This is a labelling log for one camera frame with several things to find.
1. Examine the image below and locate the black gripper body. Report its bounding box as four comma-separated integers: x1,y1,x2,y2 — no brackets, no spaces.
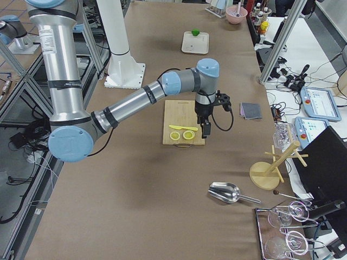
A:
195,101,214,125

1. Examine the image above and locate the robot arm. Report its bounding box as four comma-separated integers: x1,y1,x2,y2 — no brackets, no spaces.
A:
27,1,220,163

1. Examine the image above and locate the pink bowl with ice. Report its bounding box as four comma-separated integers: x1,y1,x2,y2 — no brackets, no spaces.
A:
226,6,248,25

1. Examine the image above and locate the yellow plastic knife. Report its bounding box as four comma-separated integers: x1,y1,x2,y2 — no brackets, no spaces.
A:
169,125,198,131

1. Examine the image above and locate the bamboo cutting board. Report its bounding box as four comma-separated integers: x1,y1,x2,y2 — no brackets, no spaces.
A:
162,100,205,147

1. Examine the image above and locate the single lemon slice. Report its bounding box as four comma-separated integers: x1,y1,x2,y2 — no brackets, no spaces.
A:
170,131,181,141

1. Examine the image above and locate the pink purple cloth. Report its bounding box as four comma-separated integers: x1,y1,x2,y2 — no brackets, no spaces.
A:
240,104,245,117

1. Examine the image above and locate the grey folded cloth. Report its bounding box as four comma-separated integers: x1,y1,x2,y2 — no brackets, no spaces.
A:
241,102,262,119

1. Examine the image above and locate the metal scoop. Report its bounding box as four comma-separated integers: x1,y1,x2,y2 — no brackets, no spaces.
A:
208,182,261,204

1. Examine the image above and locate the cream rabbit tray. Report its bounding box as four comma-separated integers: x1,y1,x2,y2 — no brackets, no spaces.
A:
181,31,209,55

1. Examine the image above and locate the wooden mug tree stand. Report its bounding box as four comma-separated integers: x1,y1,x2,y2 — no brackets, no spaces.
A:
249,126,309,191

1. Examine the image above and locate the green lime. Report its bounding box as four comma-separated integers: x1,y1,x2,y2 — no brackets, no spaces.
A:
191,29,200,36

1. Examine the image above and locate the teach pendant near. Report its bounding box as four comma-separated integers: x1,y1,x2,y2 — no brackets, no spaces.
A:
294,116,330,149

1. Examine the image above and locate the teach pendant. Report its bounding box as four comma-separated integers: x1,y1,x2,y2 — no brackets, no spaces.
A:
300,87,342,122
294,116,330,149

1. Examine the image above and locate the teach pendant far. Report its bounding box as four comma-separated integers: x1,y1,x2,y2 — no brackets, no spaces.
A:
300,87,342,122

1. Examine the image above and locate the black monitor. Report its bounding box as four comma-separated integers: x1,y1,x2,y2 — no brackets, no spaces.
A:
293,126,346,202

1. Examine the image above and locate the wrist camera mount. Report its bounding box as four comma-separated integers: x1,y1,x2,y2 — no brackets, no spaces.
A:
213,90,232,112

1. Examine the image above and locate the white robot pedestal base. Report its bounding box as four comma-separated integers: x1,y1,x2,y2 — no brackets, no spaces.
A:
97,0,145,89

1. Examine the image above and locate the black wire glass rack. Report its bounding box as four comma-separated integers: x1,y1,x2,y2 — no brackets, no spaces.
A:
254,201,325,259

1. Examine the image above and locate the aluminium frame post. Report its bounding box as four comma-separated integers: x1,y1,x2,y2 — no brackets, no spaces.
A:
259,0,307,85

